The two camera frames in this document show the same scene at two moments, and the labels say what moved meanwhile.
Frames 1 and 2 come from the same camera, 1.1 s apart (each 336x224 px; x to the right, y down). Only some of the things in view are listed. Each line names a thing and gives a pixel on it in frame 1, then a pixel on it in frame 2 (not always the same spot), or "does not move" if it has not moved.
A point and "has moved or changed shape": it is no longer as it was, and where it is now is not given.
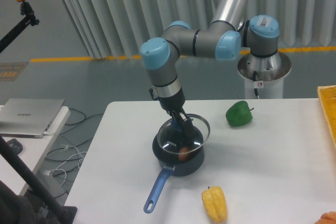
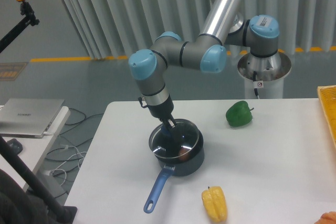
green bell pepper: [239, 115] does not move
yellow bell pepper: [214, 200] does not move
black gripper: [174, 104] to [162, 112]
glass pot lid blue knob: [175, 141] has moved or changed shape
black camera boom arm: [25, 9] does not move
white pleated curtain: [112, 13] does not move
